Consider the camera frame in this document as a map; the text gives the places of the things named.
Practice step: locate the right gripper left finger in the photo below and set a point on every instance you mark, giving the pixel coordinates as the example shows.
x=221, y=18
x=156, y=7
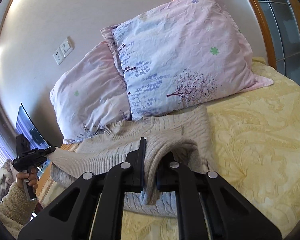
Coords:
x=92, y=206

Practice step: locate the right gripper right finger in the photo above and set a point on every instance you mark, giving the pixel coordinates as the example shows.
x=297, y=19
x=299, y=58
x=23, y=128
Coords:
x=208, y=207

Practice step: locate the beige cable-knit sweater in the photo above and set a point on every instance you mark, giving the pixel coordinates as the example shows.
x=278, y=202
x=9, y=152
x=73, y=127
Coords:
x=186, y=134

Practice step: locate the person's left hand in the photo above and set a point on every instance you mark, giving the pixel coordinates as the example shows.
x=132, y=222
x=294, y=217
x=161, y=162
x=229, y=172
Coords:
x=31, y=177

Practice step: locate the dark flat monitor screen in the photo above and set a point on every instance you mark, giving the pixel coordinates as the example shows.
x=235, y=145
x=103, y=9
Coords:
x=26, y=127

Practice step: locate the yellow patterned bedspread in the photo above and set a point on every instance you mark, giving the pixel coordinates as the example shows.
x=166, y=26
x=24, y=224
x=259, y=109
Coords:
x=256, y=142

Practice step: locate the pink floral pillow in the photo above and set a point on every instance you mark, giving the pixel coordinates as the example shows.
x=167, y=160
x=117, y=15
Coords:
x=89, y=96
x=180, y=54

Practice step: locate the frosted glass sliding door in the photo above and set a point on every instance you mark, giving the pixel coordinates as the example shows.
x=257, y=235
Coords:
x=285, y=36

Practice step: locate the white wall switch socket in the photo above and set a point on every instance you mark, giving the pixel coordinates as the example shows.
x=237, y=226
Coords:
x=63, y=50

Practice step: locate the wooden headboard frame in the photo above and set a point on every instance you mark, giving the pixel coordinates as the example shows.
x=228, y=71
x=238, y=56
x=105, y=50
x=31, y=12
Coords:
x=251, y=21

